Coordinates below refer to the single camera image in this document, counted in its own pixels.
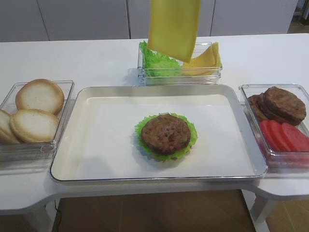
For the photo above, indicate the yellow cheese slice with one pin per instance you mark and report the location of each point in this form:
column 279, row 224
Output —
column 173, row 27

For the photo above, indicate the green lettuce leaf under patty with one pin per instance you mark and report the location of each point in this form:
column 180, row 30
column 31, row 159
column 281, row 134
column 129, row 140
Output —
column 175, row 156

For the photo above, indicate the green lettuce in container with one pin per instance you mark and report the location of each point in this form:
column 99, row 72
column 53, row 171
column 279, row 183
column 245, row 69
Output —
column 159, row 65

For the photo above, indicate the clear lettuce and cheese container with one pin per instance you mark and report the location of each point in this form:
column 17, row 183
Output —
column 146, row 80

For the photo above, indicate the yellow cheese slices stack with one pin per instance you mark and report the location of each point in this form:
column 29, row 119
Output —
column 205, row 64

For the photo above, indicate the brown patty on tray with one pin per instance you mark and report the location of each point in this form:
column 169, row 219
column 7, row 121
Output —
column 166, row 134

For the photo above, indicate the white metal tray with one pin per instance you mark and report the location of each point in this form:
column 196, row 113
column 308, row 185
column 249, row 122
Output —
column 100, row 143

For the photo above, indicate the lower brown patties in container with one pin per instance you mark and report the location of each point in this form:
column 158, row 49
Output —
column 256, row 109

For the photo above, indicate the red tomato slice back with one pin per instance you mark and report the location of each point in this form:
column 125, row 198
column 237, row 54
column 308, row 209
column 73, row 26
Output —
column 265, row 130

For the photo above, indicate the red tomato slice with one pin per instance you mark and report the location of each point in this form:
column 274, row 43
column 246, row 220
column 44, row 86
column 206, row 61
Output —
column 265, row 130
column 296, row 140
column 275, row 131

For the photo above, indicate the bun half at back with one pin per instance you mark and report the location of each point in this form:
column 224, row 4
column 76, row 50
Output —
column 40, row 94

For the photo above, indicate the clear plastic bun container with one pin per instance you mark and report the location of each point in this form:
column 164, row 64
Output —
column 41, row 150

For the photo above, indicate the red tomato slice middle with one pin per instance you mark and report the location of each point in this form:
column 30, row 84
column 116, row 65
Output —
column 275, row 131

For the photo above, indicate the bun half cut side up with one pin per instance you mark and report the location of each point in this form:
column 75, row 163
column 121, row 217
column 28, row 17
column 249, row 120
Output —
column 34, row 125

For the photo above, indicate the clear patty and tomato container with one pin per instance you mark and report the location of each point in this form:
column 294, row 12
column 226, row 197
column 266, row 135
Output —
column 277, row 159

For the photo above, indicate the top brown patty in container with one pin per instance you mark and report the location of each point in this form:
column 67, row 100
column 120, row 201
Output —
column 282, row 106

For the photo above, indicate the white table leg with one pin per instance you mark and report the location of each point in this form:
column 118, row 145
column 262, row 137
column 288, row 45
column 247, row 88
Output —
column 259, row 209

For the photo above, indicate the red tomato slice front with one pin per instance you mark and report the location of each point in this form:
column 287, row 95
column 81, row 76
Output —
column 296, row 140

